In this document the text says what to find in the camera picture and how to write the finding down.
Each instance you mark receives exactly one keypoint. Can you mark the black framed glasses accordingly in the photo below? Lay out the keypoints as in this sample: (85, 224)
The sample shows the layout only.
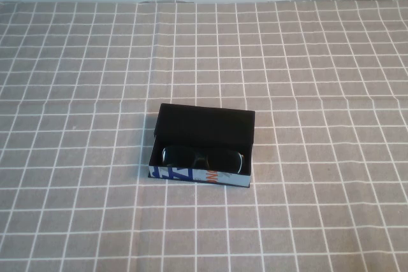
(204, 157)

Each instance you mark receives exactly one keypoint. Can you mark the black printed glasses case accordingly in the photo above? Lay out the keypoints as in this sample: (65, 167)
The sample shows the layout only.
(204, 125)

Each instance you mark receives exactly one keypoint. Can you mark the grey checked tablecloth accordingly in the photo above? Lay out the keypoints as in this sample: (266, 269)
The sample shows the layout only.
(95, 93)

